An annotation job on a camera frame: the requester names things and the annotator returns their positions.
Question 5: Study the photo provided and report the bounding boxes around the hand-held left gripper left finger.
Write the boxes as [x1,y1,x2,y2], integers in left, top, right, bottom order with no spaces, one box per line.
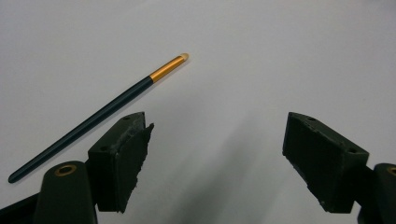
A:
[88,111,155,214]

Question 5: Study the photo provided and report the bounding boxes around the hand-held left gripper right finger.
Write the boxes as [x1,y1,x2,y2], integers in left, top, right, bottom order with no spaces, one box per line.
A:
[282,111,370,214]

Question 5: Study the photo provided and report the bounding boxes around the dark green gold-tipped pen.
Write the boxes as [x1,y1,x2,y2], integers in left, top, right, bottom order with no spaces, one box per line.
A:
[7,52,191,185]

